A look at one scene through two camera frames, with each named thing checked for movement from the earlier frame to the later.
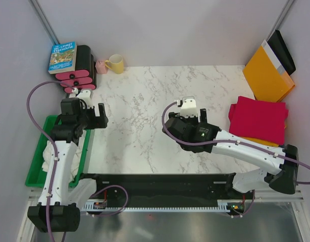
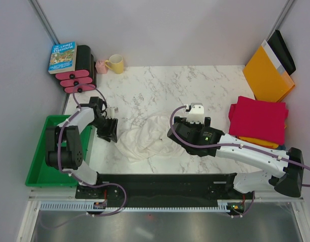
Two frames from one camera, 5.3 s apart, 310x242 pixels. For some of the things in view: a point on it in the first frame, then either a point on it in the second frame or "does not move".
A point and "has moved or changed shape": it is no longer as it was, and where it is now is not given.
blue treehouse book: (63, 58) does not move
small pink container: (100, 67) does not move
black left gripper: (99, 121) to (110, 133)
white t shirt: (77, 160) has moved or changed shape
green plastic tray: (37, 175) does not move
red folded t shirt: (258, 119) does not move
